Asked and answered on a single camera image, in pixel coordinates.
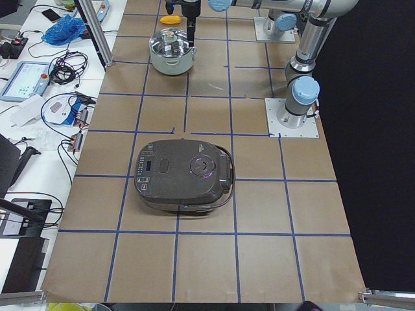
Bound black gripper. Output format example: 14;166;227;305
181;0;201;46

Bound yellow corn cob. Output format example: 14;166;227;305
160;15;182;25

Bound glass pot lid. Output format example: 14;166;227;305
149;28;191;58

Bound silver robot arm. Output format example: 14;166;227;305
208;0;358;129
266;9;297;43

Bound pale green electric pot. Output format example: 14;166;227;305
148;28;197;76

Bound blue plastic bag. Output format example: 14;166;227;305
41;15;86;46

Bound black rice cooker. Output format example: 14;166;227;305
134;139;236;213

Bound white round device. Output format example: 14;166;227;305
42;95;77;125

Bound teach pendant tablet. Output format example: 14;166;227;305
1;61;50;102

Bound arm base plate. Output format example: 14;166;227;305
265;98;319;139
254;17;296;44

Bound aluminium frame post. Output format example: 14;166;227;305
74;0;113;70

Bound black coiled cable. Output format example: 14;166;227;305
48;51;89;89

